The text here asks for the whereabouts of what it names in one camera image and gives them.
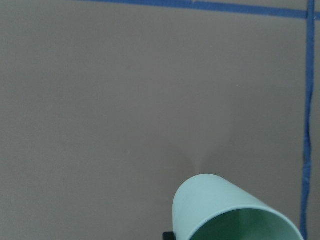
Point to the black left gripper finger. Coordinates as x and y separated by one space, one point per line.
169 235

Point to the brown paper table cover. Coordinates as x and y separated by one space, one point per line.
107 108

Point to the mint green cup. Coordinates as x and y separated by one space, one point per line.
208 207

